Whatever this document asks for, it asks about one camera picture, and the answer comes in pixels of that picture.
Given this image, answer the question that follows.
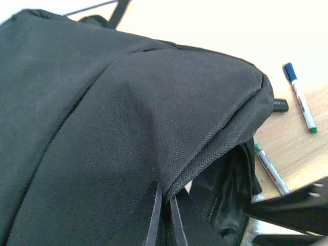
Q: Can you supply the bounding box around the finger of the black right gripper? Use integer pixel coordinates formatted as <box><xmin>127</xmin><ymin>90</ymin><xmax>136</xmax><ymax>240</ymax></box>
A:
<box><xmin>252</xmin><ymin>234</ymin><xmax>324</xmax><ymax>246</ymax></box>
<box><xmin>245</xmin><ymin>183</ymin><xmax>327</xmax><ymax>236</ymax></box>

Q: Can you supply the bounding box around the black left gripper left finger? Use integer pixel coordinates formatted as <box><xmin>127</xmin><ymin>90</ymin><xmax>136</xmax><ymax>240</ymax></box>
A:
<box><xmin>145</xmin><ymin>184</ymin><xmax>162</xmax><ymax>245</ymax></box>

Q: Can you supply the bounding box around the black student backpack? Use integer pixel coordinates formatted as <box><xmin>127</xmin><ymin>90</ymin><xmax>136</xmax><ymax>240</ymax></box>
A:
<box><xmin>1</xmin><ymin>9</ymin><xmax>273</xmax><ymax>245</ymax></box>

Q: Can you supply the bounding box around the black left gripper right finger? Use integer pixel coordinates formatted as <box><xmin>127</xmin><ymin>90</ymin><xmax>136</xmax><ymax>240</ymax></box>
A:
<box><xmin>170</xmin><ymin>197</ymin><xmax>188</xmax><ymax>246</ymax></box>

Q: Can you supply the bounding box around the black enclosure frame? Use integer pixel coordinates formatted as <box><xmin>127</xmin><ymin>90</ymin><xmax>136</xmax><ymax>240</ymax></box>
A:
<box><xmin>64</xmin><ymin>0</ymin><xmax>117</xmax><ymax>16</ymax></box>

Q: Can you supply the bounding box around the blue cap white marker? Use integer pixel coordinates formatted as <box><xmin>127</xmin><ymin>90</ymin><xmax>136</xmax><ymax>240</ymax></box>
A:
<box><xmin>283</xmin><ymin>63</ymin><xmax>318</xmax><ymax>134</ymax></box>

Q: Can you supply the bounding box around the green cap white marker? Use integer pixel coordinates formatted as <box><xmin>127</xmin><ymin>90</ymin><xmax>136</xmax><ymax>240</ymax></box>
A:
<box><xmin>254</xmin><ymin>139</ymin><xmax>290</xmax><ymax>195</ymax></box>

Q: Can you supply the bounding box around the green black highlighter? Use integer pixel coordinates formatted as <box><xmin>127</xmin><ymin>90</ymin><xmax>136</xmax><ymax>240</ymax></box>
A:
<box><xmin>273</xmin><ymin>98</ymin><xmax>289</xmax><ymax>112</ymax></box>

